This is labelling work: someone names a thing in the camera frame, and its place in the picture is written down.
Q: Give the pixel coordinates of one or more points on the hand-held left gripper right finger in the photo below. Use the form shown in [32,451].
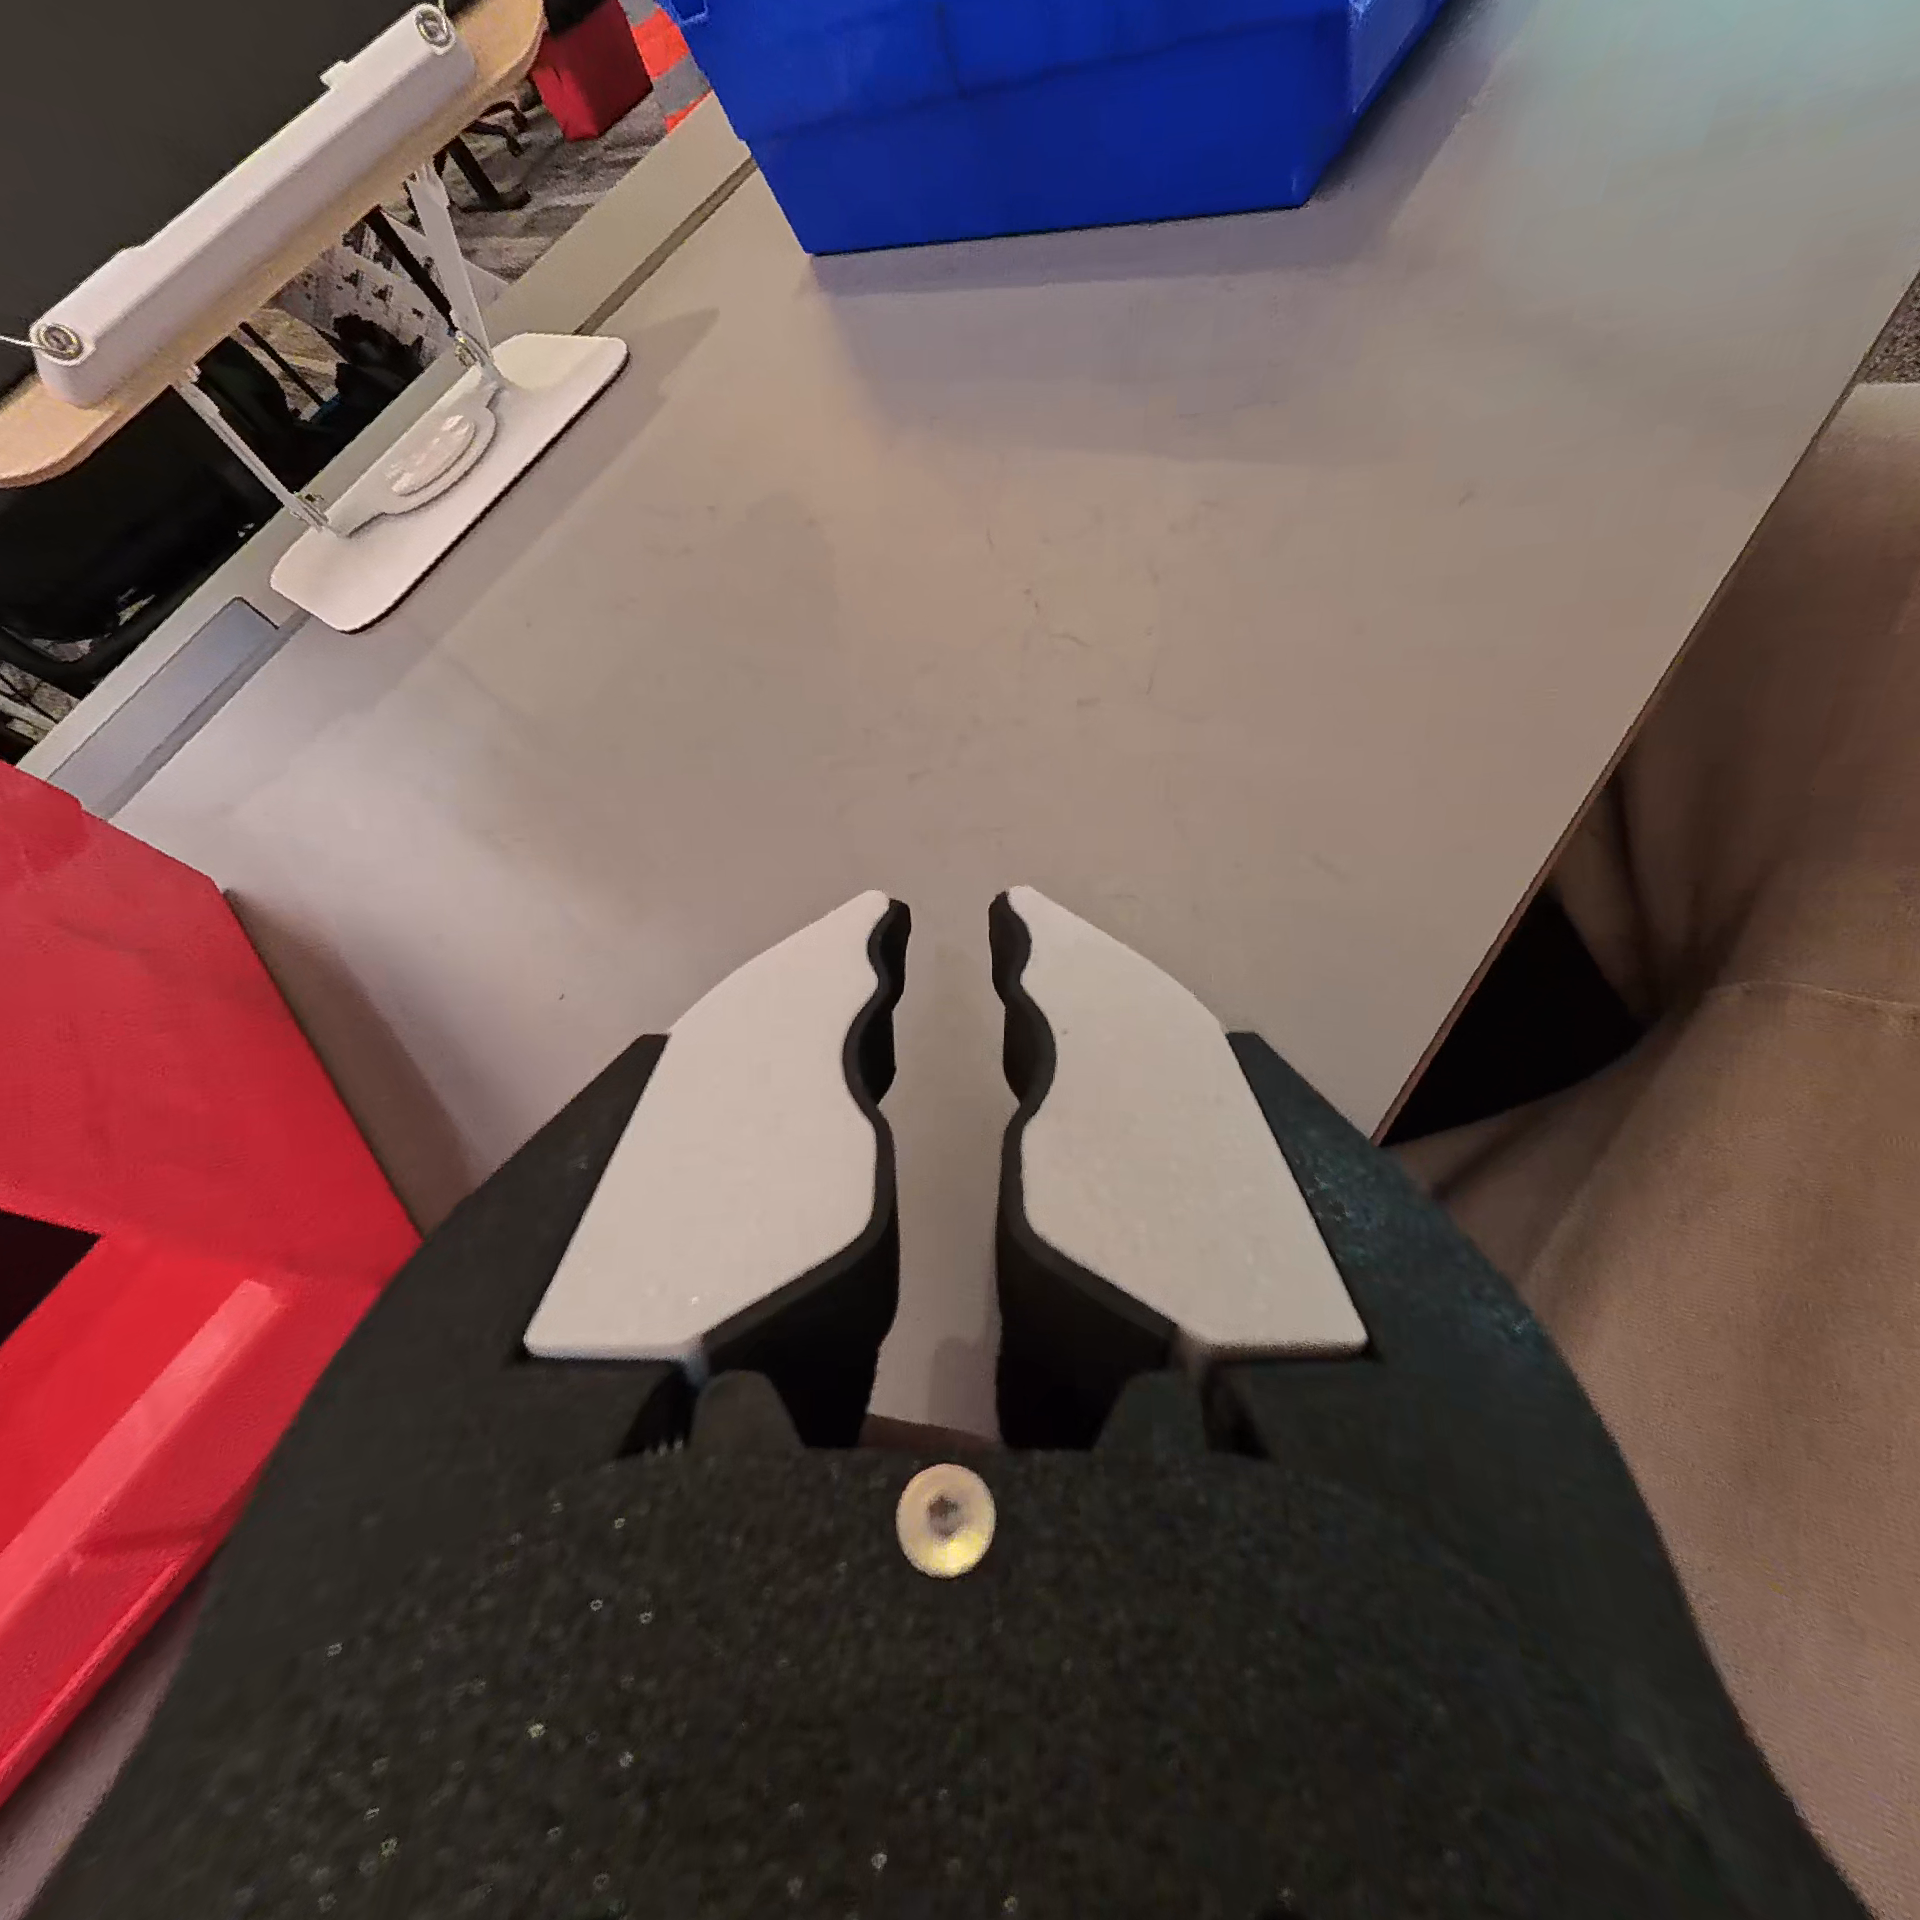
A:
[1170,1170]

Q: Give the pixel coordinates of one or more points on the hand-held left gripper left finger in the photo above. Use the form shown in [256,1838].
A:
[721,1170]

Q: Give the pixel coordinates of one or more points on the red plastic bin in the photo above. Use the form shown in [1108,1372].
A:
[148,1200]

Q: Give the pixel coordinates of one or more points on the blue plastic bin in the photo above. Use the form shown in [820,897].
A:
[1049,120]

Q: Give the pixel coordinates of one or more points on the white clamp bar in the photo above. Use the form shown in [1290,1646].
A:
[254,211]

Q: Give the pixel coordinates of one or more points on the red bag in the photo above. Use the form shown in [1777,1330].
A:
[592,82]

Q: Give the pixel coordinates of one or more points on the wooden board with black panel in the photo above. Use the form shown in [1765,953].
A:
[148,120]

